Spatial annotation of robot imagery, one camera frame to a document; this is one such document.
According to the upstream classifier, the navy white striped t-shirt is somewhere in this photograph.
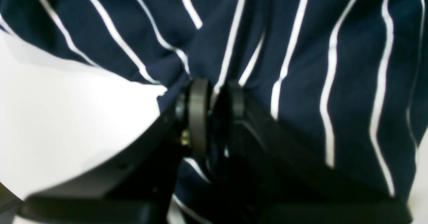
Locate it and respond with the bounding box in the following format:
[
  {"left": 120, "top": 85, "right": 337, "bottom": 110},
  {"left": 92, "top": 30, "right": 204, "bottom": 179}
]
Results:
[{"left": 1, "top": 0, "right": 427, "bottom": 224}]

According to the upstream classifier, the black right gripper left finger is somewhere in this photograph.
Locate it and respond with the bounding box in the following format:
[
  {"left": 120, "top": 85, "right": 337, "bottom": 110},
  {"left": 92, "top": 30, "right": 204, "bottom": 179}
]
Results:
[{"left": 18, "top": 78, "right": 211, "bottom": 224}]

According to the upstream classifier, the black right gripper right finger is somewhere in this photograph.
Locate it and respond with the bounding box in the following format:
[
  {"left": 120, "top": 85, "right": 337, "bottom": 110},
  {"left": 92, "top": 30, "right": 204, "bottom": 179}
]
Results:
[{"left": 215, "top": 81, "right": 413, "bottom": 224}]

